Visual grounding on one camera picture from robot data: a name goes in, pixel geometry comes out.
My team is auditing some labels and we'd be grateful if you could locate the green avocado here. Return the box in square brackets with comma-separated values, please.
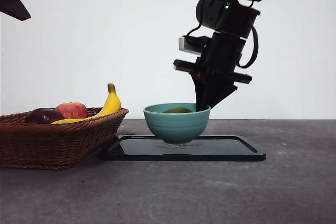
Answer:
[162, 106, 194, 114]

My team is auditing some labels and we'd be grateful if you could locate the teal ribbed bowl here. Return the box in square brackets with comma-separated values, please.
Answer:
[143, 103, 212, 145]

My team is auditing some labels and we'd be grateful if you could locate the dark flat rectangular tray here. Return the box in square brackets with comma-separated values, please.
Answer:
[99, 134, 267, 163]

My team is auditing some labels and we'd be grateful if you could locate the yellow banana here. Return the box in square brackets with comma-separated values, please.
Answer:
[49, 82, 122, 125]

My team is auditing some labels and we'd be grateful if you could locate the dark red glossy apple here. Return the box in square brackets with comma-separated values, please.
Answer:
[24, 108, 65, 125]

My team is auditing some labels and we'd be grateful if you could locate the red yellow streaked apple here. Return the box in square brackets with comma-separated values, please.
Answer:
[55, 101, 88, 120]

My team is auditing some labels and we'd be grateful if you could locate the brown wicker basket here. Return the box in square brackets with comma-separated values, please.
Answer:
[0, 106, 130, 170]

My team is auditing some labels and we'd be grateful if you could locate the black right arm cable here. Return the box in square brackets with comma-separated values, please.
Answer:
[185, 0, 220, 46]
[236, 25, 260, 69]

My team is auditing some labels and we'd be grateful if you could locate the pale grey right camera box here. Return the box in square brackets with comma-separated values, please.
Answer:
[178, 35, 211, 57]

